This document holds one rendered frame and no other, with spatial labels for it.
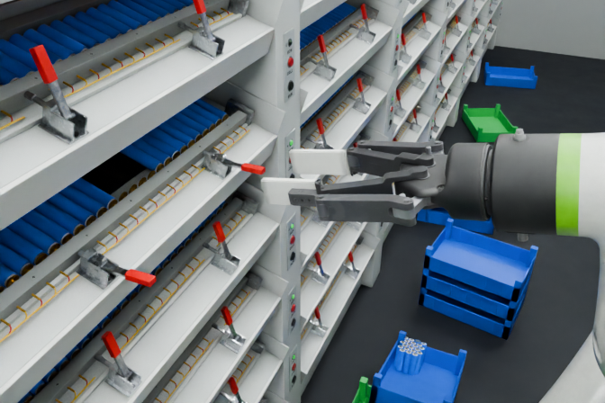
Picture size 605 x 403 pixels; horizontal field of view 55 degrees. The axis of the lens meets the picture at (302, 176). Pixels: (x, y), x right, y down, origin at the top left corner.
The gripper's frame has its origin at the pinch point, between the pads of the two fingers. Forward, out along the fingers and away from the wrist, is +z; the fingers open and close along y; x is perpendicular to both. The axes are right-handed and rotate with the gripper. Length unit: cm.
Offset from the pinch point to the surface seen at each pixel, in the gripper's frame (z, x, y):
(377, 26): 23, -7, 96
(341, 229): 36, -61, 79
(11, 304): 24.2, -3.8, -22.2
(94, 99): 20.5, 12.1, -5.8
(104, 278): 20.8, -6.9, -13.2
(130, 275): 17.1, -6.4, -12.7
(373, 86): 28, -25, 99
